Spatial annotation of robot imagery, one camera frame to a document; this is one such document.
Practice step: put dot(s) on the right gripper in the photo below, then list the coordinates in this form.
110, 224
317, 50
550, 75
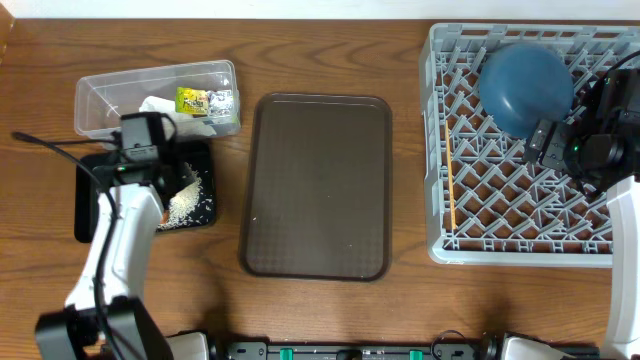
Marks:
560, 134

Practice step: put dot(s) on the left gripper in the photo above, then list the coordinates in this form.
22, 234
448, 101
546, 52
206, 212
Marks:
183, 166

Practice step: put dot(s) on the white tissue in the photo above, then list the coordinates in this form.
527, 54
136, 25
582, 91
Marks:
188, 126

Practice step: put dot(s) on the yellow green snack wrapper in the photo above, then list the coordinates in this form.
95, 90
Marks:
204, 102

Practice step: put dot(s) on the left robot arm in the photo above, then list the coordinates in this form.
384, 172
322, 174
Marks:
107, 301

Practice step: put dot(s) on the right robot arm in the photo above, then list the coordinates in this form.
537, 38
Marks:
603, 151

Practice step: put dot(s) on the grey dishwasher rack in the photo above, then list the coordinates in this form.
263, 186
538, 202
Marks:
508, 212

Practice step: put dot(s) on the black plastic bin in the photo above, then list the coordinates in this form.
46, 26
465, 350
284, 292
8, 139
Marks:
198, 154

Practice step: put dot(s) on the spilled white rice pile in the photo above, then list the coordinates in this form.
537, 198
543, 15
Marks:
191, 207

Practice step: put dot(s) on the clear plastic bin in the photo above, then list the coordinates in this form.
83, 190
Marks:
101, 100

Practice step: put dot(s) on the brown serving tray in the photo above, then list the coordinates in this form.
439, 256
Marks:
319, 189

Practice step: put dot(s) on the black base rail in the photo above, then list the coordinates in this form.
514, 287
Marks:
350, 352

